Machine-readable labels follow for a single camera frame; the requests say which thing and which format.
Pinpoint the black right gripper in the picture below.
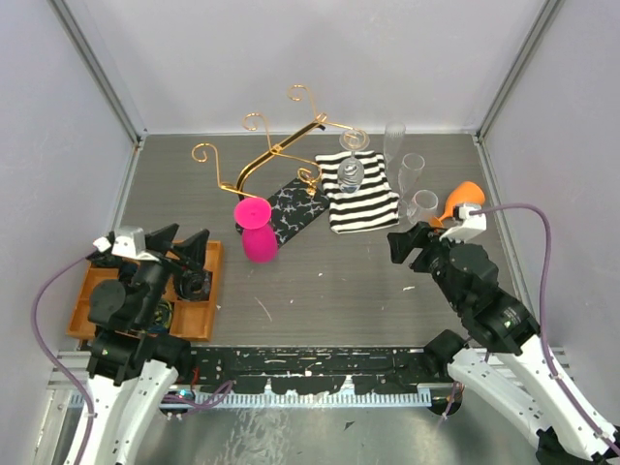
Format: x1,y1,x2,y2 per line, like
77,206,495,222
386,219,470,310

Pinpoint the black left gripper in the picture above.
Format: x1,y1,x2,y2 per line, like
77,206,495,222
132,223,209,326

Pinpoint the orange plastic wine glass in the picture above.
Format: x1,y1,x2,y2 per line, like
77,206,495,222
429,181,485,228

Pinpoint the pink plastic wine glass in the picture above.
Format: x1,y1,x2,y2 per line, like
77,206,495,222
233,198,278,264

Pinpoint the gold wine glass rack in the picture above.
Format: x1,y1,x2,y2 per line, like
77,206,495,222
190,83,367,243

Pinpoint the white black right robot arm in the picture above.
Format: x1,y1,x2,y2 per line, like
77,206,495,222
387,222,619,464

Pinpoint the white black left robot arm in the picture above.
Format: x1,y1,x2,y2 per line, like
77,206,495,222
65,223,210,464

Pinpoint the clear stemmed wine glass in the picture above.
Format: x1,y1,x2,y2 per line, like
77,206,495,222
407,190,439,225

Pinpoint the blue floral rolled tie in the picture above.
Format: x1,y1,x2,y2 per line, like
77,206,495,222
173,269,212,301

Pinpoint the yellow blue rolled tie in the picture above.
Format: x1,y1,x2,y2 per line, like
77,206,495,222
149,298,174,333

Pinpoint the black white striped cloth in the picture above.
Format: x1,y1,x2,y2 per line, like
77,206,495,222
315,151,399,234

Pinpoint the orange wooden compartment tray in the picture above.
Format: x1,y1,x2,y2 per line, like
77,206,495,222
66,240,224,342

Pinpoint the tall clear champagne flute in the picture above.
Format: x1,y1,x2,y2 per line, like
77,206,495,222
383,121,406,166

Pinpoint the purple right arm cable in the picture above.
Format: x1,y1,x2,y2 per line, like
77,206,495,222
435,202,616,442

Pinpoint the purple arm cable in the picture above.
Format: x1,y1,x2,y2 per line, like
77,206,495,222
31,254,236,465
435,202,616,442

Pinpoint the white slotted cable duct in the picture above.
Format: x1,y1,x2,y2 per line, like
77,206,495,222
70,389,432,409

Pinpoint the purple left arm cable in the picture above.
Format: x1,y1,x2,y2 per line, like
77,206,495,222
31,254,236,465

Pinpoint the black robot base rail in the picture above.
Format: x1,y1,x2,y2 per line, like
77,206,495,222
177,346,452,395

